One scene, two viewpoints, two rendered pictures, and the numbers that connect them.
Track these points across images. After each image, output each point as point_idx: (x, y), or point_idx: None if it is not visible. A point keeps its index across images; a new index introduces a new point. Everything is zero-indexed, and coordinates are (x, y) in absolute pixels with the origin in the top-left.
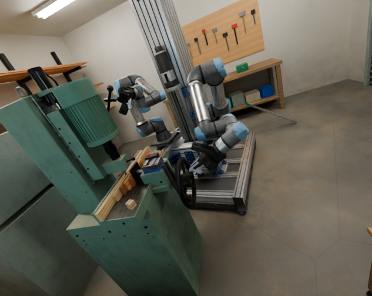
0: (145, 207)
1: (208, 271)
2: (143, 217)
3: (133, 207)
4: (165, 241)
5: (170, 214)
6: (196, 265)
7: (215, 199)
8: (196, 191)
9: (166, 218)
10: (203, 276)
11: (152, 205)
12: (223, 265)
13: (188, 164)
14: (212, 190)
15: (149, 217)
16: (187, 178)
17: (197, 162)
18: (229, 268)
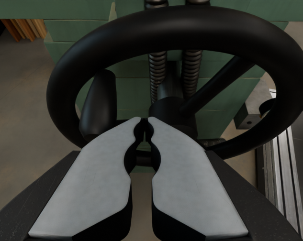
0: (34, 8)
1: (142, 185)
2: (6, 15)
3: None
4: (82, 107)
5: (143, 102)
6: (142, 168)
7: (273, 202)
8: (290, 154)
9: (118, 94)
10: (136, 179)
11: (80, 34)
12: (149, 210)
13: (284, 110)
14: (298, 194)
15: (45, 41)
16: (173, 120)
17: (64, 219)
18: (144, 221)
